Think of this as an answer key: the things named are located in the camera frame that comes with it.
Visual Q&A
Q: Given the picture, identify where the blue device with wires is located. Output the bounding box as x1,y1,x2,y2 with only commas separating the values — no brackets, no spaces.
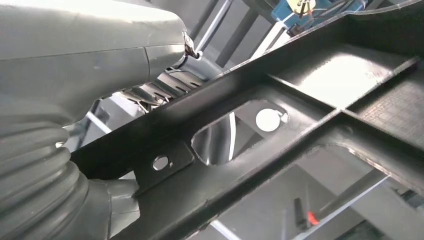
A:
270,0,367,36

